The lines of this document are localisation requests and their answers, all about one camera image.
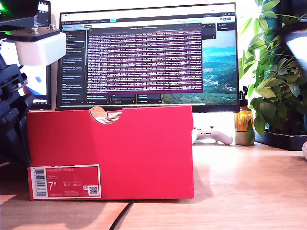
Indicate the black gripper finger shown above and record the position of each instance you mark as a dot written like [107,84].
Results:
[13,134]

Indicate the red Nike shoebox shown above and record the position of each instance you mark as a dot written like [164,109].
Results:
[120,153]

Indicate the small black computer monitor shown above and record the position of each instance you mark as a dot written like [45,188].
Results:
[44,83]

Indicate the large black computer monitor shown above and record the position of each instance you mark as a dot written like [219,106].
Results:
[144,64]

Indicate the white game controller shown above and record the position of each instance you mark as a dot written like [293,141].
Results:
[216,137]

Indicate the small pale round pot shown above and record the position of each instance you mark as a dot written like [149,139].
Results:
[239,139]

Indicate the amber pump bottle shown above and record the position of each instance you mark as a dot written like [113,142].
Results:
[242,119]

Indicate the green leafy houseplant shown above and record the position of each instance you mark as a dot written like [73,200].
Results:
[275,79]

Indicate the black planter tray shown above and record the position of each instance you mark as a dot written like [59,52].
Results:
[283,141]

